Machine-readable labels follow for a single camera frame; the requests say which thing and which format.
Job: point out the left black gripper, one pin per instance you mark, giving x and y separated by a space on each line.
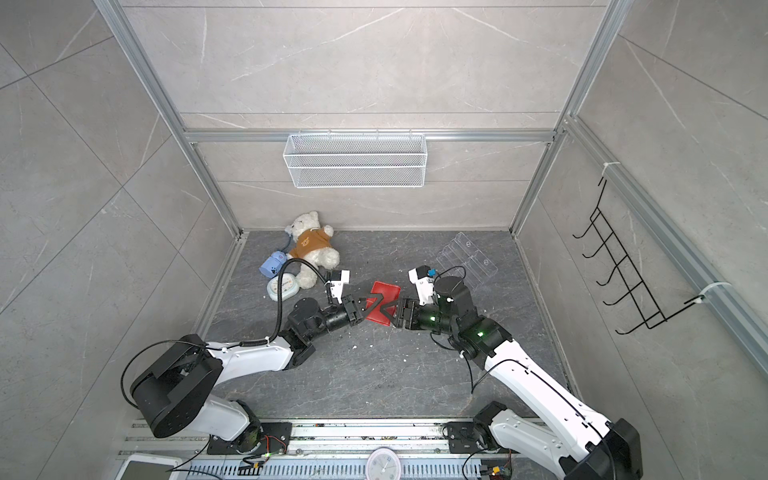
363 296

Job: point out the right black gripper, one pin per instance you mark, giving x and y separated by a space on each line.
403 306

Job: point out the red leather card holder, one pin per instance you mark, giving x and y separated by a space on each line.
390 293

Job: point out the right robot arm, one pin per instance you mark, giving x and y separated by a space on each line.
571 440

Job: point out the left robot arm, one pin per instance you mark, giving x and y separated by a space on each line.
175 392

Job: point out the clear acrylic card stand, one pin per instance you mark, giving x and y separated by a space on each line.
462 257

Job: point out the white teddy bear orange shirt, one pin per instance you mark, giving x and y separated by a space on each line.
312 241

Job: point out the light blue alarm clock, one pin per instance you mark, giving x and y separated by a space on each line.
288 287

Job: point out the blue small bottle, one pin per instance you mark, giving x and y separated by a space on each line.
273 264

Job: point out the white round clock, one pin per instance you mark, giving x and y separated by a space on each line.
383 464

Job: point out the white tablet device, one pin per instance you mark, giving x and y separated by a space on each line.
141 466

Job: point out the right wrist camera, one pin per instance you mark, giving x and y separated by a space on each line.
422 278

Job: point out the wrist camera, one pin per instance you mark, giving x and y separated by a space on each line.
422 278
336 280

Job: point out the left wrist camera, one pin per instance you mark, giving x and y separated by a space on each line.
336 280

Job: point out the white wire mesh basket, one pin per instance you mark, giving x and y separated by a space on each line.
359 160

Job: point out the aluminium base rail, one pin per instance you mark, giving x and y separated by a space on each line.
425 448

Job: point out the black wire hook rack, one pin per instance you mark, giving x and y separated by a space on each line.
625 272

